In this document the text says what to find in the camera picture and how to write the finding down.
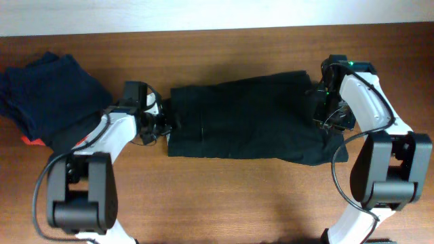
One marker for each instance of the folded navy blue garment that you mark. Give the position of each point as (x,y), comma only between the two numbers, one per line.
(50,94)

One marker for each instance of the black shorts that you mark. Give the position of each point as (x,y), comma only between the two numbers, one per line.
(257,118)

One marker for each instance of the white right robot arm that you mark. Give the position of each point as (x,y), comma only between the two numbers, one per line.
(392,165)

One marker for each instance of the folded black garment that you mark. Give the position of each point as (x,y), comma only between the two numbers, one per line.
(65,139)

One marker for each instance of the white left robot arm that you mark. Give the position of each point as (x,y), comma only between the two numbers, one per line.
(82,197)

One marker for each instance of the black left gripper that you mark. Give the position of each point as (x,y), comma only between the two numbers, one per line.
(165,125)

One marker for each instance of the folded red garment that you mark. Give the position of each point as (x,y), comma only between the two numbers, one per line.
(39,142)

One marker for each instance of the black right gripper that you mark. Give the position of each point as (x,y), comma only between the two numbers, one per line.
(346,124)

